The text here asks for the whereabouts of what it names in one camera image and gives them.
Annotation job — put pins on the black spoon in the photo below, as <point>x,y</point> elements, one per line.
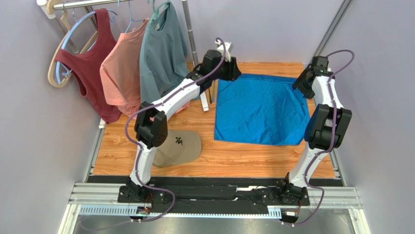
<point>210,97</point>

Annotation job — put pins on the teal clothes hanger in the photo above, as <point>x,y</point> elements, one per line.
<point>156,10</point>

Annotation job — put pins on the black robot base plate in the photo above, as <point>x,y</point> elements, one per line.
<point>263,195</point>

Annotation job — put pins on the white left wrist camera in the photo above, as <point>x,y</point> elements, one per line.
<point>228,48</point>

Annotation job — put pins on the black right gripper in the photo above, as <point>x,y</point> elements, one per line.
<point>303,86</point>

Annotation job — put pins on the light blue clothes hanger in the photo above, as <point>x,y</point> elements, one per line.
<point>59,74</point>

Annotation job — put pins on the blue cloth napkin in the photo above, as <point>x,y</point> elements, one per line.
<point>260,109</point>

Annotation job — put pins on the wooden clothes hanger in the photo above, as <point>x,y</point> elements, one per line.
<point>66,27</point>

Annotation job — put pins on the metal clothes rack pole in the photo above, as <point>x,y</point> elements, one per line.
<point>87,5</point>

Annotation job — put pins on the beige baseball cap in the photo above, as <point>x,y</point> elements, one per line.
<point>181,146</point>

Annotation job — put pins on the pink t-shirt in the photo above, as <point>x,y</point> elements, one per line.
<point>120,74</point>

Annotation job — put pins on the aluminium frame rail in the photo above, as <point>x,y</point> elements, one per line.
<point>101,199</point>

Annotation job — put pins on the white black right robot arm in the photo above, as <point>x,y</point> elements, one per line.
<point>326,128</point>

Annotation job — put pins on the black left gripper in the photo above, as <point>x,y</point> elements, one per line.
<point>234,72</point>

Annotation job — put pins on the white clothes rack foot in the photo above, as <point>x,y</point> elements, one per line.
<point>204,102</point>

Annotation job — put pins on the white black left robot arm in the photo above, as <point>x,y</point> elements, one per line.
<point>151,125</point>

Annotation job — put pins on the teal t-shirt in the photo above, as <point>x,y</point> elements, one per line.
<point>162,63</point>

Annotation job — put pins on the maroon tank top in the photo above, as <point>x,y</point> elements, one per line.
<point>86,67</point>

